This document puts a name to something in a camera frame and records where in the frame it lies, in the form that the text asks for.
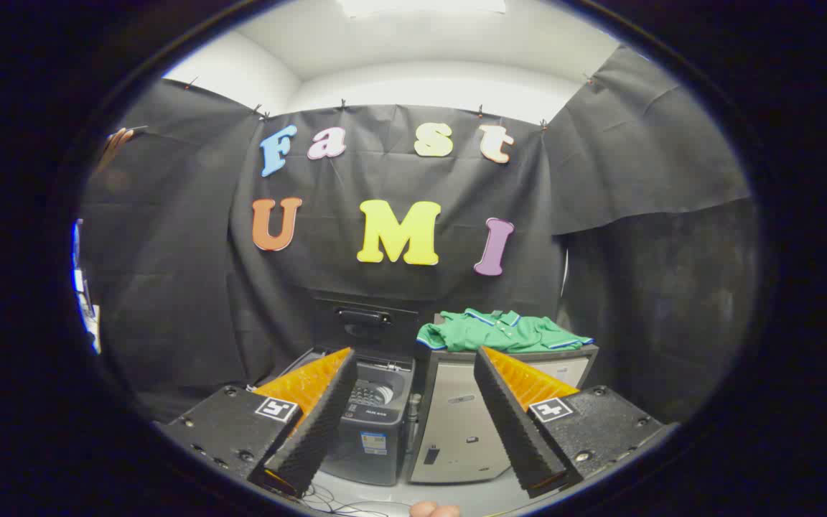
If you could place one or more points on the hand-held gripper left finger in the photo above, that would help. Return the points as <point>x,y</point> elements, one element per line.
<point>313,438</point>

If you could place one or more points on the grey washing machine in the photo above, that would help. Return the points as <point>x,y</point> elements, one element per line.
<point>374,459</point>

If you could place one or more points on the green polo shirt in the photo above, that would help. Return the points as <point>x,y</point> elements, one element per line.
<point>500,334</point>

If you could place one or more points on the dark washing machine lid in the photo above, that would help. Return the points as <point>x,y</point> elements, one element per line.
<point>367,337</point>

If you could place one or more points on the black backdrop cloth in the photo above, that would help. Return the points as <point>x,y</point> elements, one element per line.
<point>385,172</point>

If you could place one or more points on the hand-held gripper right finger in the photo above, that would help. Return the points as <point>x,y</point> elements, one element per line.
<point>521,438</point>

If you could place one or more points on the grey cabinet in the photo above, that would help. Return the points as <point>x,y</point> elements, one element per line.
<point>456,424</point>

